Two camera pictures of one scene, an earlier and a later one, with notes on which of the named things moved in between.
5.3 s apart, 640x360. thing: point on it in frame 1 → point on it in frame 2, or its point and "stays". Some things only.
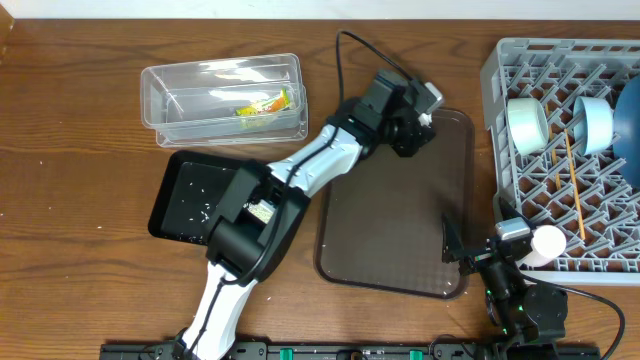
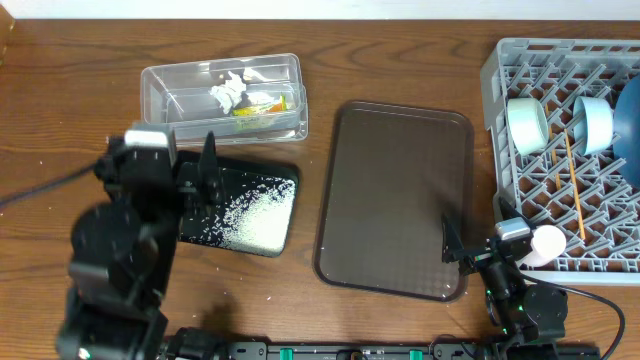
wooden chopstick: (582, 230) stays
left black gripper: (413, 140) → (209, 176)
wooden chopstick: (553, 151) stays
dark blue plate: (626, 135) stays
